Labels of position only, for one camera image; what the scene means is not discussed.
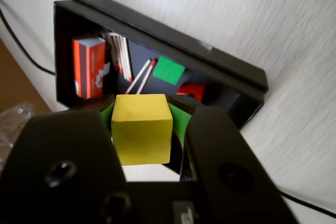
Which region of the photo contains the black power cable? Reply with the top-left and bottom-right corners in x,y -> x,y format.
0,0 -> 336,216

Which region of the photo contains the red matchbox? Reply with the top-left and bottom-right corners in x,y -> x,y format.
72,36 -> 111,99

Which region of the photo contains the clear plastic bag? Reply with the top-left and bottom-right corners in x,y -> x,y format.
0,103 -> 35,167

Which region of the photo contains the black cardboard box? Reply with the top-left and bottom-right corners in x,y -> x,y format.
53,0 -> 265,130

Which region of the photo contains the red wooden cube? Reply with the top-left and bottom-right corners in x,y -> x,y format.
176,83 -> 206,102

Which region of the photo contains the yellow wooden cube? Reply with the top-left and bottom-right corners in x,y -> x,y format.
111,93 -> 173,166

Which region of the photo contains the green wooden cube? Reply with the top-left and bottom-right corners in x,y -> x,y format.
153,56 -> 186,86

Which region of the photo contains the large brown cardboard box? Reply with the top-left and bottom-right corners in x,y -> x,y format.
0,39 -> 52,116

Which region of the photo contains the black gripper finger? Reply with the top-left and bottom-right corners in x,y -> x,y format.
167,94 -> 298,224
0,94 -> 132,224

